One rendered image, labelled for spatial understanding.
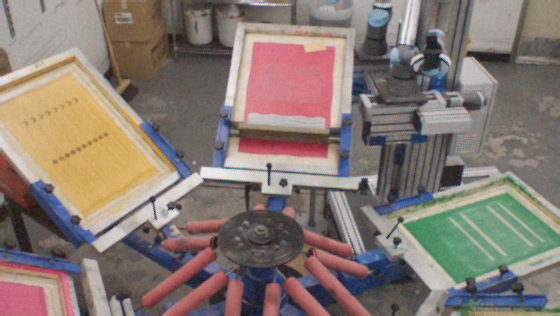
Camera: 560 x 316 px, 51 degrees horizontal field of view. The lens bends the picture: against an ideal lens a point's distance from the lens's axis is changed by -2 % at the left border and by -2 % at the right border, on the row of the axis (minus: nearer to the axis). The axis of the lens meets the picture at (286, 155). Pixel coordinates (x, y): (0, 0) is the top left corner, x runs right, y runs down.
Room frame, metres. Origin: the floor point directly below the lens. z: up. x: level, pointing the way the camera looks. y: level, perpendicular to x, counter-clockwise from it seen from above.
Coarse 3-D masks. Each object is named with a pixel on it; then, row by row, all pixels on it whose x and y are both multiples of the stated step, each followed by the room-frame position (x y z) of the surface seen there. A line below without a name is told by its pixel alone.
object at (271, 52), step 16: (256, 48) 2.76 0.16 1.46; (272, 48) 2.76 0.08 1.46; (288, 48) 2.76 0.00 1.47; (256, 64) 2.68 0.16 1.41; (256, 80) 2.60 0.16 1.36; (256, 96) 2.53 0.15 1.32; (256, 112) 2.45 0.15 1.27; (272, 112) 2.45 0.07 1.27; (240, 144) 2.31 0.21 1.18; (256, 144) 2.31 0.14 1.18; (272, 144) 2.31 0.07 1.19
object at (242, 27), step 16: (240, 32) 2.80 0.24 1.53; (256, 32) 2.83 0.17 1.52; (272, 32) 2.82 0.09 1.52; (288, 32) 2.81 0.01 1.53; (304, 32) 2.80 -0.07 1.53; (320, 32) 2.79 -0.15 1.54; (336, 32) 2.79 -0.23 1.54; (352, 32) 2.79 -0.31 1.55; (240, 48) 2.72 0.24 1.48; (352, 48) 2.71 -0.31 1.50; (352, 64) 2.63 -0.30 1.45; (240, 160) 2.21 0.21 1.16; (336, 176) 2.16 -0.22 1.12
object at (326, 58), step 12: (300, 48) 2.75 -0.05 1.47; (300, 60) 2.69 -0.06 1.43; (312, 60) 2.69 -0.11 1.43; (324, 60) 2.69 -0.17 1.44; (324, 72) 2.63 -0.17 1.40; (324, 84) 2.58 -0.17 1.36; (324, 96) 2.52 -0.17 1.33; (288, 108) 2.47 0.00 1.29; (300, 108) 2.47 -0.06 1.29; (312, 108) 2.47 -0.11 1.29; (324, 108) 2.46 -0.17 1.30; (288, 144) 2.31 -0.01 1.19; (300, 144) 2.31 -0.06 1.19; (312, 144) 2.31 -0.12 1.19; (324, 144) 2.31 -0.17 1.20; (300, 156) 2.26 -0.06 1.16; (312, 156) 2.26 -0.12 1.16; (324, 156) 2.26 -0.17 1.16
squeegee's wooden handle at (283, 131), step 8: (240, 128) 2.29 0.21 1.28; (248, 128) 2.28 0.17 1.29; (256, 128) 2.28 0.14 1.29; (264, 128) 2.28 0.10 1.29; (272, 128) 2.28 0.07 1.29; (280, 128) 2.28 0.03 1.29; (288, 128) 2.28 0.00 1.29; (296, 128) 2.28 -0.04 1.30; (304, 128) 2.28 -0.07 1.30; (312, 128) 2.28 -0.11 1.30; (272, 136) 2.30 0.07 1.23; (280, 136) 2.30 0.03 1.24; (288, 136) 2.29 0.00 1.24; (296, 136) 2.29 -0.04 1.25; (304, 136) 2.28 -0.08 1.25; (312, 136) 2.27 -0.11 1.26; (320, 136) 2.27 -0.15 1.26; (328, 136) 2.26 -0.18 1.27
